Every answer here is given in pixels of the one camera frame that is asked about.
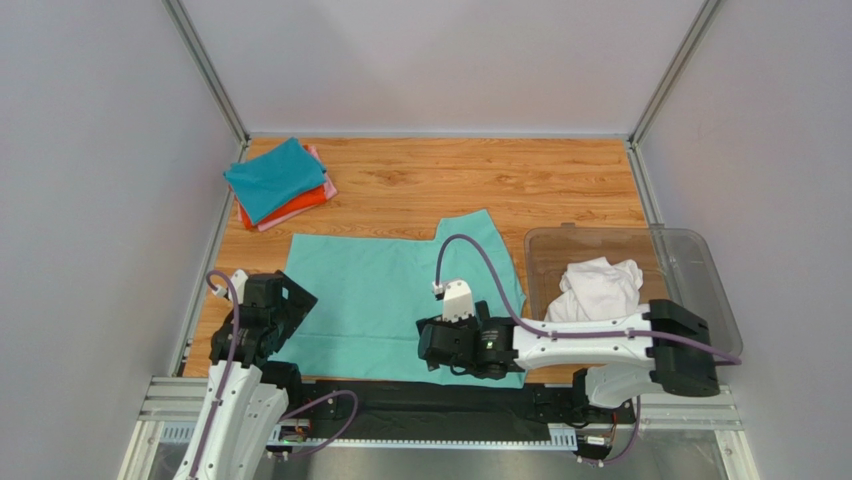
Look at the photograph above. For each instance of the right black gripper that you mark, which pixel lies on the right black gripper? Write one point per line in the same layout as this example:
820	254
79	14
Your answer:
430	344

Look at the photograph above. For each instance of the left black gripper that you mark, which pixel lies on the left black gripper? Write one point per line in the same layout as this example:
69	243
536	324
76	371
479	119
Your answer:
299	303

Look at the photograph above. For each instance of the mint green t shirt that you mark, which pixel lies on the mint green t shirt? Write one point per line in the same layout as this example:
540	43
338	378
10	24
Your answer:
372	292

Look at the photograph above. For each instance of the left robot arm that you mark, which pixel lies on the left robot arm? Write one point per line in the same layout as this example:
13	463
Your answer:
247	391

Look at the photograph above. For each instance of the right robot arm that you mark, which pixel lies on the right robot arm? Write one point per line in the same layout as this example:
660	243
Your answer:
661	348

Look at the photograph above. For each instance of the folded orange t shirt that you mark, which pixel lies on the folded orange t shirt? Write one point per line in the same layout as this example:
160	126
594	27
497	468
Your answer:
279	184

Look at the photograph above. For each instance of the folded pink t shirt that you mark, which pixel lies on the folded pink t shirt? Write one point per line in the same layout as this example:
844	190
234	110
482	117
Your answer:
300	204

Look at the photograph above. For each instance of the black base mat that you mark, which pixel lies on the black base mat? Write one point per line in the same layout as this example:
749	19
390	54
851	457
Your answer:
429	412

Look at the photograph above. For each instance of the white t shirt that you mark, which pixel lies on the white t shirt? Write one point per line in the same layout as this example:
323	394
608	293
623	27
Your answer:
596	290

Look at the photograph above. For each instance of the folded teal t shirt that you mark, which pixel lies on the folded teal t shirt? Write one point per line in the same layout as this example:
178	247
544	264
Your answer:
266	183

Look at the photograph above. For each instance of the clear plastic bin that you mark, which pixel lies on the clear plastic bin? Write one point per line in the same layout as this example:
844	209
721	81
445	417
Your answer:
676	263

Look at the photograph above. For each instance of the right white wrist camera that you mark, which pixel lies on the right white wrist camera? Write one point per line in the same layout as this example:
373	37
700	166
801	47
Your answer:
456	298

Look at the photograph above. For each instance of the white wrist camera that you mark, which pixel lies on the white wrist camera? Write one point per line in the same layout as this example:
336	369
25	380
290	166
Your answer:
456	298
232	289

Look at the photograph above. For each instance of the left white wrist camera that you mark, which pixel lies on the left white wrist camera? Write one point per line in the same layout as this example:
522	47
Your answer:
232	289

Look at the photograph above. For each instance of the aluminium frame rail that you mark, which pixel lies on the aluminium frame rail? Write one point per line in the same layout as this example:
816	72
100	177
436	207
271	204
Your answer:
657	412

